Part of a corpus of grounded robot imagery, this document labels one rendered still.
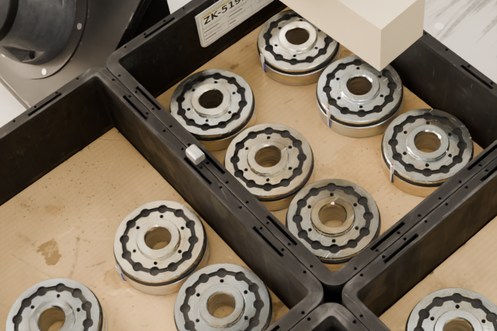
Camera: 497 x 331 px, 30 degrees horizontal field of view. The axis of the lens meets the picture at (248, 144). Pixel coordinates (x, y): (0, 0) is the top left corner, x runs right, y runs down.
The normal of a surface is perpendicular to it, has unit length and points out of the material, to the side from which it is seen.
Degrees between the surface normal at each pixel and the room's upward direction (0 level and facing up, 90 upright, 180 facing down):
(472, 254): 0
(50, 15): 64
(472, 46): 0
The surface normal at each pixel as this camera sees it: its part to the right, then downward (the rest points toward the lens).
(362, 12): -0.10, -0.56
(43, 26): 0.50, 0.46
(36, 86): -0.58, -0.01
